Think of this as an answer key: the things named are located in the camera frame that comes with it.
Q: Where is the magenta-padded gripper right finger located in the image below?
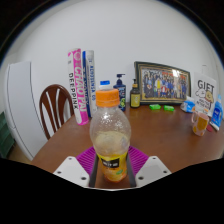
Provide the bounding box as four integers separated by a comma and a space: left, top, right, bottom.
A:
126, 145, 173, 188

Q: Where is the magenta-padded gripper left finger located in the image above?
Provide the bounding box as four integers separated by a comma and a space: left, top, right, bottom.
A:
53, 146, 99, 188

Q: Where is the orange juice bottle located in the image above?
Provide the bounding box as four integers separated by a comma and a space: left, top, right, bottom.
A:
89, 88, 132, 183

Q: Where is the pink and yellow mug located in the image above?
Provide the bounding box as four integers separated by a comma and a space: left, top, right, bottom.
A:
191, 110, 210, 137

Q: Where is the brown wooden chair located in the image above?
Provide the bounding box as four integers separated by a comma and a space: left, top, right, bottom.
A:
38, 84, 75, 140

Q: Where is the blue tissue pack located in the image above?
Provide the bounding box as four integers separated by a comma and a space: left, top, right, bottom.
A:
180, 96, 197, 114

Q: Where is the green crate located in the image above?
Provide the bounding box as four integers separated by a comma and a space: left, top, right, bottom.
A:
0, 111, 16, 158

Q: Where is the amber pump bottle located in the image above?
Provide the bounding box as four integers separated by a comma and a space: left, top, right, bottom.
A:
129, 78, 142, 109

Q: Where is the white cabinet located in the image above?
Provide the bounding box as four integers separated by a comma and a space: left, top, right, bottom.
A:
3, 61, 48, 161

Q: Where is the pink shuttlecock tube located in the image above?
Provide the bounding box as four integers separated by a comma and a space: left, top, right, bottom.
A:
67, 48, 90, 126

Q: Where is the dark blue pump bottle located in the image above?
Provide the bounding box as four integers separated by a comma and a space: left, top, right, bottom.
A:
113, 73, 127, 112

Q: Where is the framed group photo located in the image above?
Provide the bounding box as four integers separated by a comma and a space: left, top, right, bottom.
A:
134, 61, 192, 106

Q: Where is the white shuttlecock tube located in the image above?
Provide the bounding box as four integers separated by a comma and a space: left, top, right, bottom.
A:
82, 50, 98, 118

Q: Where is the white shampoo bottle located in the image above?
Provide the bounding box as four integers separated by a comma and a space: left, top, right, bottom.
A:
99, 80, 113, 91

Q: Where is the white paper gift bag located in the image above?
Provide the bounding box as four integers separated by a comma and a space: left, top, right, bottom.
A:
191, 71, 218, 116

